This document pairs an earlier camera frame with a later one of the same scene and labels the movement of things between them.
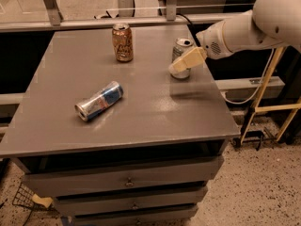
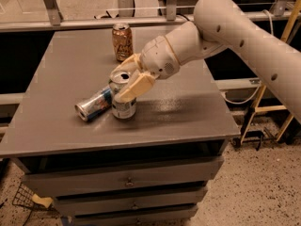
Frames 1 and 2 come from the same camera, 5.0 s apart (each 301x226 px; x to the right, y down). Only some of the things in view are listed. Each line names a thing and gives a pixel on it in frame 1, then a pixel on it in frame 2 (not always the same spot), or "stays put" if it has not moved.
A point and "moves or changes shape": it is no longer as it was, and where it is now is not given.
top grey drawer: (122, 176) stays put
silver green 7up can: (182, 46) moves or changes shape
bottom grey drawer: (177, 217) stays put
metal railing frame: (55, 20) stays put
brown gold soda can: (122, 42) stays put
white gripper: (211, 42) to (158, 57)
